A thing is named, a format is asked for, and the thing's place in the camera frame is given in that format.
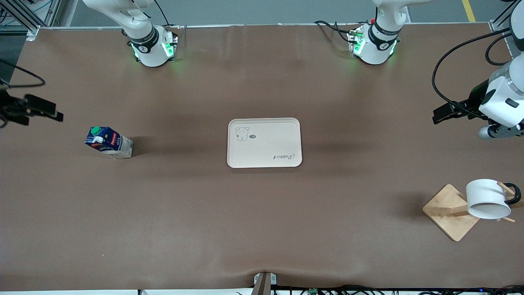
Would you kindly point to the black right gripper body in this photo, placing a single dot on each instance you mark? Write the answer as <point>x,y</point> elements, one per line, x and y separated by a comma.
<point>9,108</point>

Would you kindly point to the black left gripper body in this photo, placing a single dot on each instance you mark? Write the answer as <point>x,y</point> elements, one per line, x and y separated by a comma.
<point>475,97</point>

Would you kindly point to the blue white milk carton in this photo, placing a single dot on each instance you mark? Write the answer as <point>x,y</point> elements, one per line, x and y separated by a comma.
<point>110,143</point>

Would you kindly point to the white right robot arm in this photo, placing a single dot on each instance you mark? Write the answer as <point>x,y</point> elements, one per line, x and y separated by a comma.
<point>143,41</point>

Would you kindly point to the wooden cup rack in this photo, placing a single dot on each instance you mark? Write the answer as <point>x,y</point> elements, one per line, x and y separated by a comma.
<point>444,209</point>

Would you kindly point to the beige plastic tray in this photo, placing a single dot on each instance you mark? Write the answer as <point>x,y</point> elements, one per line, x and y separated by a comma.
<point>266,143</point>

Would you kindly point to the metal bracket with brown post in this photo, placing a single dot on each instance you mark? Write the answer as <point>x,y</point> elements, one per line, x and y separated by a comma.
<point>264,282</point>

